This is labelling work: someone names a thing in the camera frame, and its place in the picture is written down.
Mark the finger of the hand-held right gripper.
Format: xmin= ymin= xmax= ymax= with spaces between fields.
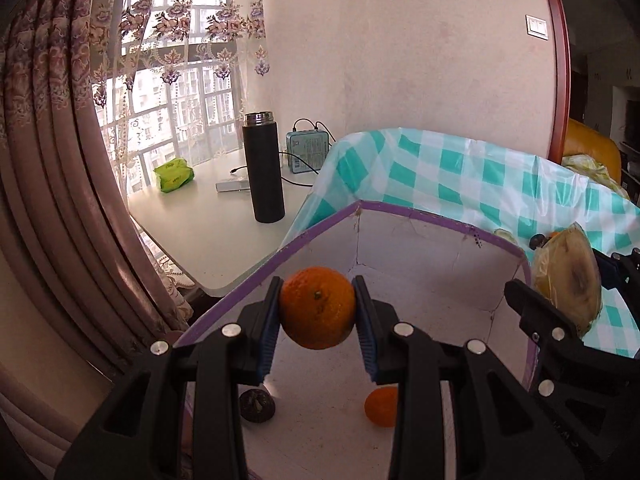
xmin=504 ymin=279 xmax=640 ymax=461
xmin=592 ymin=248 xmax=640 ymax=307

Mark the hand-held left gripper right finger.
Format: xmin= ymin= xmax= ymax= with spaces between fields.
xmin=352 ymin=274 xmax=584 ymax=480

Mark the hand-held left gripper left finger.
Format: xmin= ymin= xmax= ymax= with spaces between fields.
xmin=55 ymin=275 xmax=284 ymax=480

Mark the bread bun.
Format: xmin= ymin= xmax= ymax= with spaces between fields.
xmin=532 ymin=222 xmax=604 ymax=339

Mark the large orange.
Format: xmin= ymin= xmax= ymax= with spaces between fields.
xmin=278 ymin=266 xmax=357 ymax=351

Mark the small orange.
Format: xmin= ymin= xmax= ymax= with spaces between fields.
xmin=363 ymin=386 xmax=400 ymax=428

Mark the dark round passion fruit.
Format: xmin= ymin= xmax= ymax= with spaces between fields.
xmin=239 ymin=389 xmax=277 ymax=423

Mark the white cardboard box purple rim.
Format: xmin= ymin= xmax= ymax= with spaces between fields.
xmin=172 ymin=199 xmax=544 ymax=480

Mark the yellow plastic bag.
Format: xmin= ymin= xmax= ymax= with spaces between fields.
xmin=561 ymin=154 xmax=632 ymax=202

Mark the white desk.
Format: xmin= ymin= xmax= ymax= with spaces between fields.
xmin=127 ymin=152 xmax=322 ymax=299

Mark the yellow sofa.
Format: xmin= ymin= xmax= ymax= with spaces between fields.
xmin=564 ymin=118 xmax=622 ymax=183

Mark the white power bank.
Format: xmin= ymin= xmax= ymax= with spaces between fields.
xmin=215 ymin=176 xmax=251 ymax=194

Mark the black thermos flask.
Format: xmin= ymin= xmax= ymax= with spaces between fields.
xmin=242 ymin=111 xmax=286 ymax=224

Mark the teal white checked tablecloth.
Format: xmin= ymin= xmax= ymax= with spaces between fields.
xmin=280 ymin=127 xmax=640 ymax=361

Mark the green tissue packet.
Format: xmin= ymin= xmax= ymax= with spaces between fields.
xmin=153 ymin=158 xmax=196 ymax=194

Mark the blue metal box device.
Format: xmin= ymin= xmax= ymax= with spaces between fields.
xmin=285 ymin=130 xmax=329 ymax=176

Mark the brown patterned curtain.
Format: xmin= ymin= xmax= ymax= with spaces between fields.
xmin=0 ymin=0 xmax=192 ymax=413

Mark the floral lace sheer curtain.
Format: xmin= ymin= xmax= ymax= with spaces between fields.
xmin=89 ymin=0 xmax=267 ymax=197

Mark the black cable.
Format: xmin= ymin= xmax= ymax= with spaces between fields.
xmin=229 ymin=118 xmax=332 ymax=189

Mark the red wooden door frame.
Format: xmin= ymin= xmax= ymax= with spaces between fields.
xmin=535 ymin=0 xmax=571 ymax=164

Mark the window with white frame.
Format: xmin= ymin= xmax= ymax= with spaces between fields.
xmin=95 ymin=0 xmax=252 ymax=196

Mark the white light switch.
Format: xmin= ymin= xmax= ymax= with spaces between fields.
xmin=525 ymin=13 xmax=550 ymax=40

